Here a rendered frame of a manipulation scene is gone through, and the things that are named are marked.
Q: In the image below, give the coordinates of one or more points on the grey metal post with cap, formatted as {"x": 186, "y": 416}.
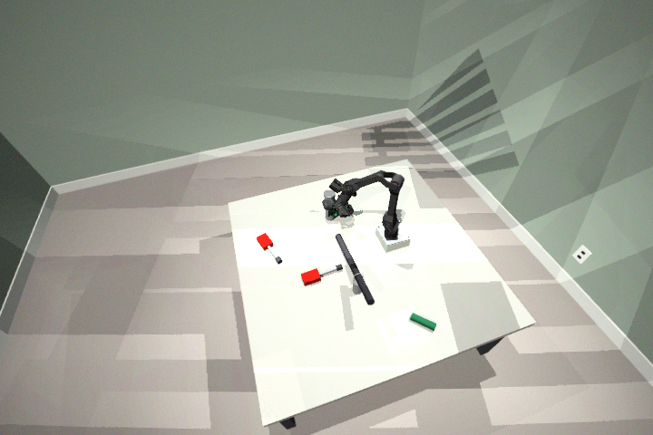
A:
{"x": 329, "y": 194}

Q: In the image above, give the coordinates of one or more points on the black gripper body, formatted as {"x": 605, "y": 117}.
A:
{"x": 328, "y": 206}

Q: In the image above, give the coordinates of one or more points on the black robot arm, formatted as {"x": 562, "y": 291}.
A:
{"x": 350, "y": 187}

